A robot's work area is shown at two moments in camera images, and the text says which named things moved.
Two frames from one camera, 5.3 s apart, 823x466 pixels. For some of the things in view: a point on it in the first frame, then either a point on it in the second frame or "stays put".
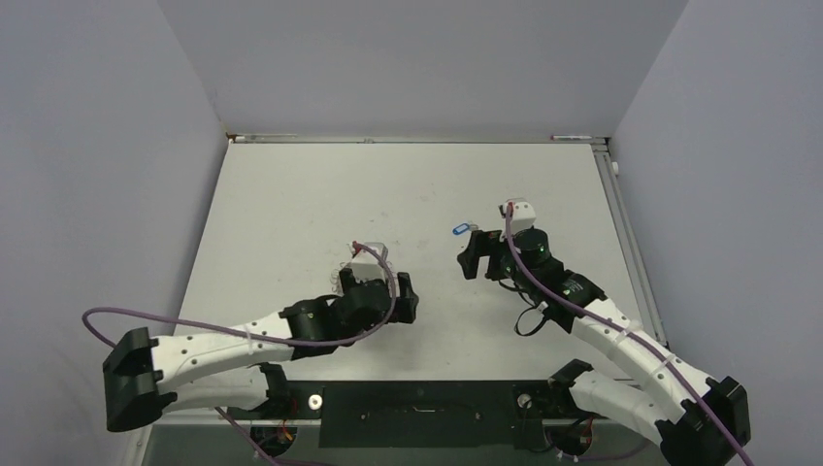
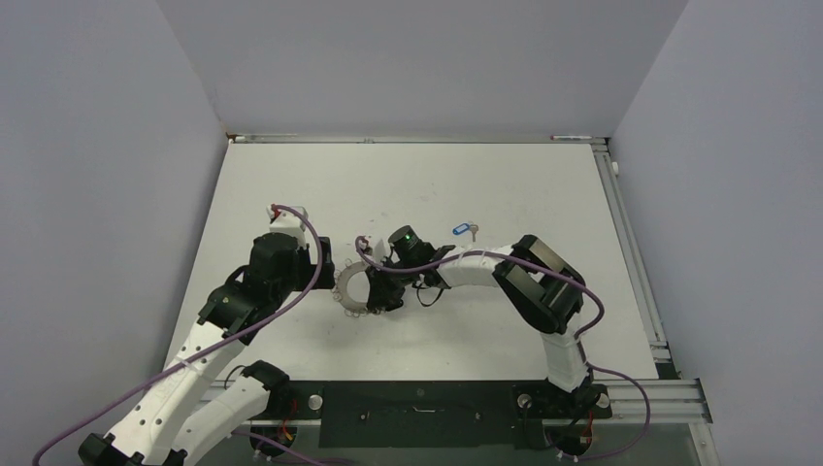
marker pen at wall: (569, 137) stays put
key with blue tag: (464, 228) stays put
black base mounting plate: (422, 413) stays put
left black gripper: (406, 300) to (310, 269)
